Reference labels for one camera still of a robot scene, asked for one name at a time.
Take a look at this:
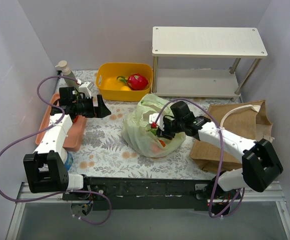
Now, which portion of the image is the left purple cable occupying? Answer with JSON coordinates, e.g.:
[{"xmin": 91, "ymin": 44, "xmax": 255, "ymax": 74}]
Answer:
[{"xmin": 0, "ymin": 76, "xmax": 112, "ymax": 225}]

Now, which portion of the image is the yellow plastic basket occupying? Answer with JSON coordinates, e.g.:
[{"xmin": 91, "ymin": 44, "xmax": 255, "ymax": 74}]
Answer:
[{"xmin": 96, "ymin": 62, "xmax": 153, "ymax": 102}]

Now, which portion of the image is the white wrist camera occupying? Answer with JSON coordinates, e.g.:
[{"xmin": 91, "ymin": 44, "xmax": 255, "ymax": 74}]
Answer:
[
  {"xmin": 77, "ymin": 79, "xmax": 94, "ymax": 98},
  {"xmin": 149, "ymin": 113, "xmax": 164, "ymax": 131}
]

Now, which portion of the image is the white blue tape roll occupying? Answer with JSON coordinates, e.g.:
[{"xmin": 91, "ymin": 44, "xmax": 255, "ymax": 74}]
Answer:
[{"xmin": 61, "ymin": 148, "xmax": 73, "ymax": 171}]

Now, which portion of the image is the brown jute tote bag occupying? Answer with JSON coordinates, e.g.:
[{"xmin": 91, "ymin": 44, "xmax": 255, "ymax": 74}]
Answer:
[{"xmin": 189, "ymin": 100, "xmax": 274, "ymax": 173}]

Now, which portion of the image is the floral table mat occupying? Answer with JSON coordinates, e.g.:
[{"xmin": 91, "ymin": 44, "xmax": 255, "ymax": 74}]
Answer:
[{"xmin": 30, "ymin": 69, "xmax": 243, "ymax": 180}]

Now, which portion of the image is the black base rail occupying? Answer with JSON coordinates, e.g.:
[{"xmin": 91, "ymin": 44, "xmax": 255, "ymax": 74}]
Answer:
[{"xmin": 17, "ymin": 175, "xmax": 286, "ymax": 218}]

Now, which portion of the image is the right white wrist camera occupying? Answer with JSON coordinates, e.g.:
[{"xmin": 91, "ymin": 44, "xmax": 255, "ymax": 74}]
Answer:
[{"xmin": 149, "ymin": 113, "xmax": 164, "ymax": 131}]

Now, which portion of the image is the white two-tier shelf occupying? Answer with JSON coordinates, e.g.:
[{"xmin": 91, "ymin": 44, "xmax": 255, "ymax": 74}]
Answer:
[{"xmin": 151, "ymin": 26, "xmax": 267, "ymax": 101}]

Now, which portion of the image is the pink plastic tray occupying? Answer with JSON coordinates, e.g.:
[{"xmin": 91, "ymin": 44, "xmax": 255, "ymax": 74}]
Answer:
[{"xmin": 39, "ymin": 106, "xmax": 87, "ymax": 152}]

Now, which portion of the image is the orange pumpkin toy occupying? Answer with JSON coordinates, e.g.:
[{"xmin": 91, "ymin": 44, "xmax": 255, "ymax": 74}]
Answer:
[{"xmin": 159, "ymin": 139, "xmax": 166, "ymax": 147}]

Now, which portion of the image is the grey pump soap bottle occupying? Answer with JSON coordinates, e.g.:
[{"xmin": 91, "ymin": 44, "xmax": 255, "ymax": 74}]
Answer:
[{"xmin": 55, "ymin": 60, "xmax": 79, "ymax": 89}]

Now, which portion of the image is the red dragon fruit toy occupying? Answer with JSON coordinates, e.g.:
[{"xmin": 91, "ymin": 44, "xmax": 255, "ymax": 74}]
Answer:
[{"xmin": 116, "ymin": 73, "xmax": 149, "ymax": 91}]

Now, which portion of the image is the green plastic grocery bag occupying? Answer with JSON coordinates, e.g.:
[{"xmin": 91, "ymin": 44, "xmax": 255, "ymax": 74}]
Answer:
[{"xmin": 121, "ymin": 94, "xmax": 186, "ymax": 158}]

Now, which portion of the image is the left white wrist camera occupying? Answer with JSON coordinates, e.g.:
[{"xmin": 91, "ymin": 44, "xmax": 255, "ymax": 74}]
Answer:
[{"xmin": 77, "ymin": 79, "xmax": 94, "ymax": 98}]

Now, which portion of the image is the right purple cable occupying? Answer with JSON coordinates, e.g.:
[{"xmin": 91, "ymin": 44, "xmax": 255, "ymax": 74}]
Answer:
[{"xmin": 153, "ymin": 98, "xmax": 245, "ymax": 218}]

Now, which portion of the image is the purple cable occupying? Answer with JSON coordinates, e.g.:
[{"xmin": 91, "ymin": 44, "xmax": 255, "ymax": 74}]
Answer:
[
  {"xmin": 0, "ymin": 76, "xmax": 112, "ymax": 225},
  {"xmin": 153, "ymin": 98, "xmax": 245, "ymax": 218}
]

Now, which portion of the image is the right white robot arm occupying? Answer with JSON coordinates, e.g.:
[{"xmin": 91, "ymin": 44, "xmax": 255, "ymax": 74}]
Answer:
[{"xmin": 149, "ymin": 98, "xmax": 283, "ymax": 199}]

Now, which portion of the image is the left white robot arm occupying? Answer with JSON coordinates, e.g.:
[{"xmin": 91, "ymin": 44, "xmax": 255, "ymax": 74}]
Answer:
[{"xmin": 23, "ymin": 87, "xmax": 111, "ymax": 200}]

